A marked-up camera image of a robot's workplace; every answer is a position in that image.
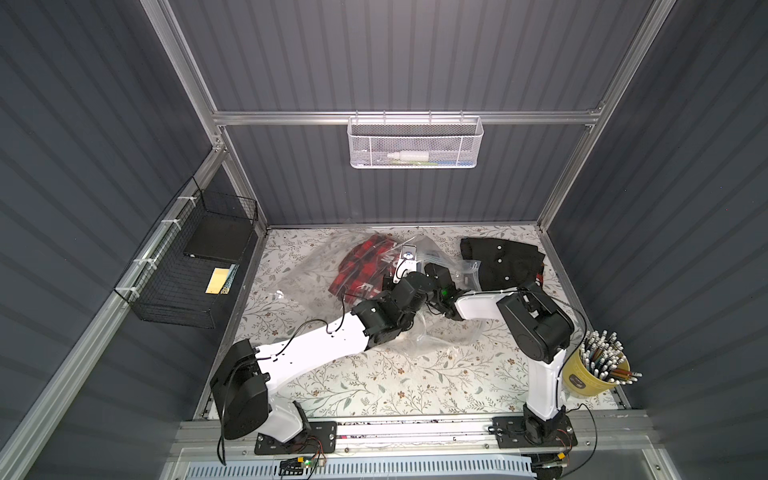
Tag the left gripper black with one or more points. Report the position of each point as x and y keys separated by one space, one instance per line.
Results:
x=417 y=280

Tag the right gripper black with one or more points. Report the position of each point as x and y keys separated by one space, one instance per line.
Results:
x=437 y=274

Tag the black shirt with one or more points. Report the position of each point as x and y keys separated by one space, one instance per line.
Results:
x=504 y=264

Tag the clear plastic vacuum bag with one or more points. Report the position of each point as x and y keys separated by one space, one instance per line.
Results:
x=306 y=287

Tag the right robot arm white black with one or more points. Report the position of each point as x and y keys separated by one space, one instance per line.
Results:
x=541 y=330

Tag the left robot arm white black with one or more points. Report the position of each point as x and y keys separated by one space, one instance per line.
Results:
x=246 y=384

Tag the white bottle in basket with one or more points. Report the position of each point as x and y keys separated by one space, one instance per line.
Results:
x=409 y=157

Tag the white vented panel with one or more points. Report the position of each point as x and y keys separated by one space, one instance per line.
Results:
x=479 y=466

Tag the yellow notepad in basket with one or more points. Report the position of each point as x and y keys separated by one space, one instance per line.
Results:
x=217 y=281

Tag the black box in basket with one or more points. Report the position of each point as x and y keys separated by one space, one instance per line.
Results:
x=219 y=238

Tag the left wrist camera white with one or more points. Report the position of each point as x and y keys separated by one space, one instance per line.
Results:
x=407 y=262

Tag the white wire mesh basket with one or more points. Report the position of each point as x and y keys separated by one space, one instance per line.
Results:
x=454 y=142

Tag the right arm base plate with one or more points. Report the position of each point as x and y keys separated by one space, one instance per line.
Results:
x=529 y=432

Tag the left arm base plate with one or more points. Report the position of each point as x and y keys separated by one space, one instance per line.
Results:
x=316 y=436

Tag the aluminium front rail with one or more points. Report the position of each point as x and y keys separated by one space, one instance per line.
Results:
x=437 y=434

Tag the black wire basket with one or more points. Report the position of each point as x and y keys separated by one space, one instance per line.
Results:
x=167 y=286

